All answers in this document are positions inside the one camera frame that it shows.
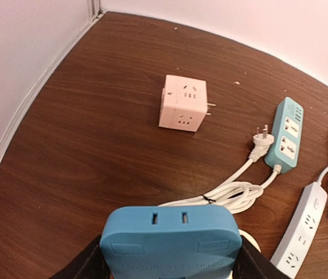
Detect light blue power strip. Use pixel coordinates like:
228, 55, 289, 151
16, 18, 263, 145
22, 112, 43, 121
270, 182, 327, 278

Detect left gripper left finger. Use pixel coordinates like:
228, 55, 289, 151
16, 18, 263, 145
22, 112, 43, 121
49, 235, 110, 279

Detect teal power strip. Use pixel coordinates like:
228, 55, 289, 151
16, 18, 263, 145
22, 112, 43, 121
265, 97, 304, 174

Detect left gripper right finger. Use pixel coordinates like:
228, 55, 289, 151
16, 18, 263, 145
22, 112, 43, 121
232, 239, 290, 279

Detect blue square adapter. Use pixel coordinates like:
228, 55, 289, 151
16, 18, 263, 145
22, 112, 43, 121
99, 205, 242, 278

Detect pink cube socket adapter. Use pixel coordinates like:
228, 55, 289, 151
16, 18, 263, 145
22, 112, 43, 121
158, 74, 214, 133

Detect white cable with plug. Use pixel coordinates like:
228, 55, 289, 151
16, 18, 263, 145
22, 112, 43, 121
157, 124, 281, 216

